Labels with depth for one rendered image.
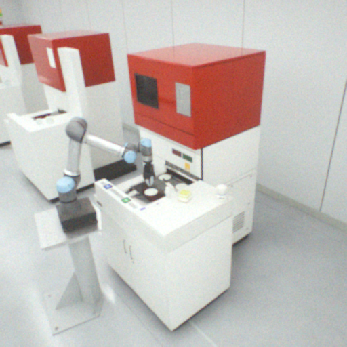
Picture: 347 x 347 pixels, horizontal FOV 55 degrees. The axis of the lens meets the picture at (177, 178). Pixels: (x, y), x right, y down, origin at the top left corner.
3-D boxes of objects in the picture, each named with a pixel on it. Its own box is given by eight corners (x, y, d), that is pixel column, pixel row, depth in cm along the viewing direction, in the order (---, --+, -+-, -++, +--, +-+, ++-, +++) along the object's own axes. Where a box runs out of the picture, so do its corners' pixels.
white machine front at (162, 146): (144, 161, 320) (140, 122, 300) (202, 194, 264) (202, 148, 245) (141, 162, 318) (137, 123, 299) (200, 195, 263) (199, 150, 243)
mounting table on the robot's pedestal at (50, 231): (46, 263, 222) (41, 248, 216) (38, 228, 257) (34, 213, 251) (111, 241, 239) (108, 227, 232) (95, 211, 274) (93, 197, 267)
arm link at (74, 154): (59, 190, 238) (66, 118, 214) (64, 181, 251) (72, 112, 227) (76, 194, 239) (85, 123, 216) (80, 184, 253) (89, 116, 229)
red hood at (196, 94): (196, 105, 336) (194, 42, 307) (260, 125, 281) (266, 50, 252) (133, 124, 296) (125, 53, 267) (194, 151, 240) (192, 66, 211)
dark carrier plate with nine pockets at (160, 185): (166, 172, 283) (166, 171, 283) (192, 187, 260) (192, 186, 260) (132, 186, 265) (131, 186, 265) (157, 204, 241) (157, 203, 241)
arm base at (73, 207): (61, 217, 229) (58, 205, 225) (58, 207, 242) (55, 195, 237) (83, 211, 235) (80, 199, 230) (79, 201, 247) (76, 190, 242)
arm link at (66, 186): (57, 202, 228) (52, 185, 222) (62, 192, 240) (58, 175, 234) (74, 201, 228) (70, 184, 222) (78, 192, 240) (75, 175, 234)
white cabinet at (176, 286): (160, 238, 346) (154, 169, 305) (230, 293, 280) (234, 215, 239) (106, 269, 311) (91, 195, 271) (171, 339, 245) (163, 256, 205)
